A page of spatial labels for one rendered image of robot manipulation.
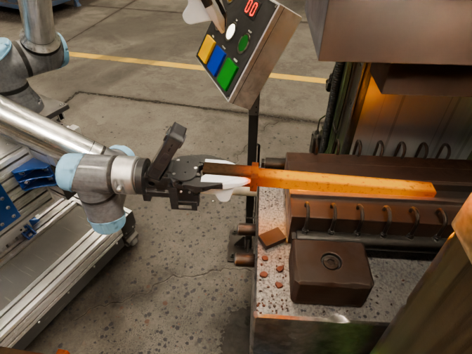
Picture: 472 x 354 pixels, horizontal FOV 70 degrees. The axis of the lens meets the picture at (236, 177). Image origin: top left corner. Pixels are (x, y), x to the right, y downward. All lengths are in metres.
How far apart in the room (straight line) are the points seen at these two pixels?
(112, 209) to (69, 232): 1.02
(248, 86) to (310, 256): 0.55
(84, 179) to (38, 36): 0.67
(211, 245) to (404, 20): 1.51
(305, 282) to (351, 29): 0.35
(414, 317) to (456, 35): 0.34
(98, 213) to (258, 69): 0.55
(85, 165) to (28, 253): 1.11
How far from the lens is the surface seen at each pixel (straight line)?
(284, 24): 0.95
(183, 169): 0.63
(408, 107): 0.82
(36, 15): 1.20
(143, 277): 1.74
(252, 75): 0.96
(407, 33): 0.45
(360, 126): 0.82
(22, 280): 1.67
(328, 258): 0.57
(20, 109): 0.84
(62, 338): 1.71
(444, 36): 0.46
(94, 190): 0.69
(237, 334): 1.56
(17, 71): 1.32
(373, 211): 0.65
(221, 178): 0.61
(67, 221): 1.80
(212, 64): 1.10
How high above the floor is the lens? 1.44
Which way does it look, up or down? 42 degrees down
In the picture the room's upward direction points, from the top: straight up
